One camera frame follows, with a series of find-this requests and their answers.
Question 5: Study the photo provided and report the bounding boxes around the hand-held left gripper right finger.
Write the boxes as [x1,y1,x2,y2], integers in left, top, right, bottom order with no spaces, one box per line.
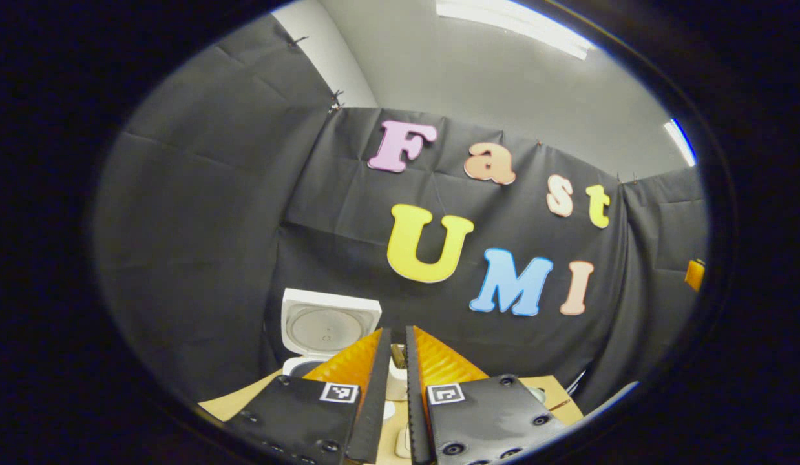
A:
[405,325,569,465]

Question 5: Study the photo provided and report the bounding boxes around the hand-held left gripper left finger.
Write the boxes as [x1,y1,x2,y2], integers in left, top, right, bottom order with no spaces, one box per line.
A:
[222,327,392,465]

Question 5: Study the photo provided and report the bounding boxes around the white rice cooker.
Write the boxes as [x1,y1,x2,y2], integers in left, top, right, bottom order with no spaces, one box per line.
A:
[280,287,383,382]

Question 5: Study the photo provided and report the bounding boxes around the white toaster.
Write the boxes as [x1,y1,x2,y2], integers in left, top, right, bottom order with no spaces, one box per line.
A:
[387,342,408,401]

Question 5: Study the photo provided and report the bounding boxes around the black backdrop cloth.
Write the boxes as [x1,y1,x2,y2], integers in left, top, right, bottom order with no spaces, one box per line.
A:
[93,13,710,414]

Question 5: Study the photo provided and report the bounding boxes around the large ceiling light panel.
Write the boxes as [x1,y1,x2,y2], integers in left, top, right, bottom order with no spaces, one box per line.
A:
[436,0,595,60]

